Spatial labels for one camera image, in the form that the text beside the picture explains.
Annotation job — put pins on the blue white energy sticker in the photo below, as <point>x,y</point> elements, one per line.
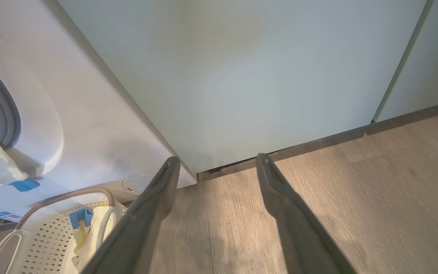
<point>8,217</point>

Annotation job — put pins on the grey cabinet kick strip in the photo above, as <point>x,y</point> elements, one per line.
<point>356,135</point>

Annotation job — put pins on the cream garment with bear print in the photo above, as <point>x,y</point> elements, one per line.
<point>86,236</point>

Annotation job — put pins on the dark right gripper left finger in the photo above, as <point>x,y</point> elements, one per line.
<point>131,239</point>

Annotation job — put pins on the pale green cabinet panel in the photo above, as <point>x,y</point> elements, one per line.
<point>242,76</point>
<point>432,61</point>

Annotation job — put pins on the white perforated laundry basket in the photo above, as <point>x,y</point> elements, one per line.
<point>44,243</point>

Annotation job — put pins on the white front-load washing machine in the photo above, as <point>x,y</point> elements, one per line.
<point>89,125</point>

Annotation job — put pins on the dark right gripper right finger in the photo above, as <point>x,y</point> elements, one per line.
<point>302,239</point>

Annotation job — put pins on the round white filter cover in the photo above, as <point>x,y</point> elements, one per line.
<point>137,183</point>

